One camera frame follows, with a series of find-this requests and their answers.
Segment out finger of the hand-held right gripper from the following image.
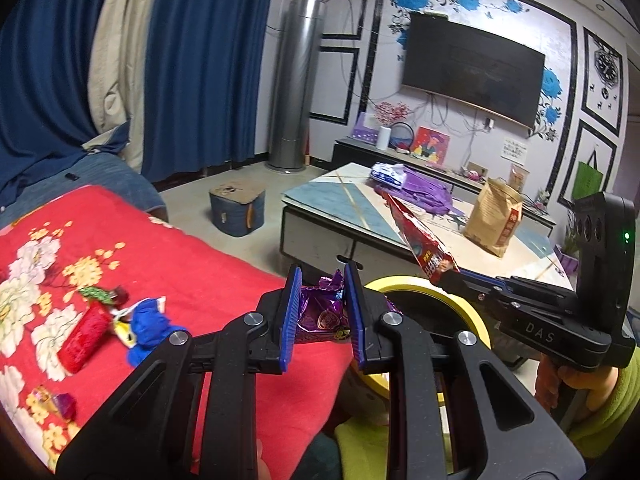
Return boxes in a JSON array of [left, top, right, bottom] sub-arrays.
[[439, 274, 503, 311], [456, 269, 512, 287]]

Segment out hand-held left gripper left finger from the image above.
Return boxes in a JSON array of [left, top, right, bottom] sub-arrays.
[[55, 265, 304, 480]]

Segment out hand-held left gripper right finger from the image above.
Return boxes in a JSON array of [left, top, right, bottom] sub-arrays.
[[344, 261, 587, 480]]

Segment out yellow trash bin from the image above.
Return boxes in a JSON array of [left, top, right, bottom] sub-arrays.
[[349, 275, 494, 476]]

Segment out purple foil wrapper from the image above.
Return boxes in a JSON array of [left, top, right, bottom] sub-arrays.
[[294, 269, 352, 345]]

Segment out long red snack packet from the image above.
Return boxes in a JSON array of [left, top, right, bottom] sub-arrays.
[[382, 190, 460, 289]]

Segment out black green snack packet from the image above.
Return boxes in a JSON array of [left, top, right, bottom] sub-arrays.
[[77, 284, 130, 307]]

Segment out person's right forearm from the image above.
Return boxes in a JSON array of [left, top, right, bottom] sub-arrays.
[[569, 359, 640, 462]]

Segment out person's right hand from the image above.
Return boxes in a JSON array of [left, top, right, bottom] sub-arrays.
[[534, 359, 622, 412]]

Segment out potted plant purple pot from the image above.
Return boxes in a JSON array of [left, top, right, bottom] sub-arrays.
[[554, 209, 584, 276]]

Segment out brown paper bag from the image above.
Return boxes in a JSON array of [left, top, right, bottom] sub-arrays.
[[462, 177, 525, 260]]

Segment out red floral blanket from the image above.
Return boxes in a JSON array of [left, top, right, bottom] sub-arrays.
[[0, 185, 354, 474]]

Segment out small standing packet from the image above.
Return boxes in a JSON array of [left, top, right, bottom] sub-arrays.
[[508, 164, 530, 194]]

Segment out green tote bag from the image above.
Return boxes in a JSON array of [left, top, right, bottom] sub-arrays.
[[572, 147, 606, 201]]

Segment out purple bag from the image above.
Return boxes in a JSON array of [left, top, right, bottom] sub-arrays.
[[374, 167, 454, 216]]

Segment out marble coffee table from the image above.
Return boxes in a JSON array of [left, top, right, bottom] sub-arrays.
[[279, 161, 577, 362]]

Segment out blue storage stool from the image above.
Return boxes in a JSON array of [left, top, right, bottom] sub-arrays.
[[208, 178, 266, 238]]

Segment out yellow-green fleece garment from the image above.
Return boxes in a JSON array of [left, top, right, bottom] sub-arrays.
[[333, 394, 457, 480]]

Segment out person's dark trousers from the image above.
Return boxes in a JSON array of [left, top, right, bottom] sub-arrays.
[[303, 435, 351, 480]]

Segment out blue plastic bag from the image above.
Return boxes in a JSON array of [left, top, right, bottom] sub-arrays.
[[124, 297, 189, 366]]

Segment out white blue tissue pack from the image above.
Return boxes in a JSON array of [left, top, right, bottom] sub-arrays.
[[368, 161, 406, 186]]

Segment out colourful framed painting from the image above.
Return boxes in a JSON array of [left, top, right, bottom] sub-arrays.
[[412, 126, 451, 165]]

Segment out round ornament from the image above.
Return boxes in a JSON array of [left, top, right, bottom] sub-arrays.
[[389, 122, 416, 154]]

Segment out dark television stand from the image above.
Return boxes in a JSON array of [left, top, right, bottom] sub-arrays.
[[332, 137, 559, 232]]

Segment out white vase pink flowers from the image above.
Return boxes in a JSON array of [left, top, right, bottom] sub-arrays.
[[372, 101, 414, 151]]

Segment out purple box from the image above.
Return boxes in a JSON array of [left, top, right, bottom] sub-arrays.
[[352, 112, 381, 142]]

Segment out red box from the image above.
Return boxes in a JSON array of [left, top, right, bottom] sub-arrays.
[[57, 299, 111, 375]]

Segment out small red purple wrapper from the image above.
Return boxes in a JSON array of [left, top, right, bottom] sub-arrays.
[[54, 393, 79, 420]]

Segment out blue grey bed sheet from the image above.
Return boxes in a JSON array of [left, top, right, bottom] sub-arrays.
[[0, 152, 167, 234]]

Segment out silver tower air conditioner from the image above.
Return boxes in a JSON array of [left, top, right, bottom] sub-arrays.
[[264, 0, 326, 174]]

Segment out small gold wrapper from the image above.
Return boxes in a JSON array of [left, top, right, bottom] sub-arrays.
[[29, 385, 59, 411]]

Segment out narrow blue curtain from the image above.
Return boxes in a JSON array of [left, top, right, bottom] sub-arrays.
[[141, 0, 279, 184]]

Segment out beige curtain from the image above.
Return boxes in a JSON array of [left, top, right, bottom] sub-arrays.
[[81, 0, 169, 177]]

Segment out wide blue curtain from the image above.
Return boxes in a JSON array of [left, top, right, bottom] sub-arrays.
[[0, 0, 109, 202]]

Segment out white wall notice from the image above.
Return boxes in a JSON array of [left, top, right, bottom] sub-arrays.
[[501, 138, 529, 164]]

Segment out black wall television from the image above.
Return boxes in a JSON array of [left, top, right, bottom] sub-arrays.
[[402, 12, 546, 129]]

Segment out black wall clock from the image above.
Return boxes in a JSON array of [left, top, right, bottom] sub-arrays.
[[593, 44, 621, 84]]

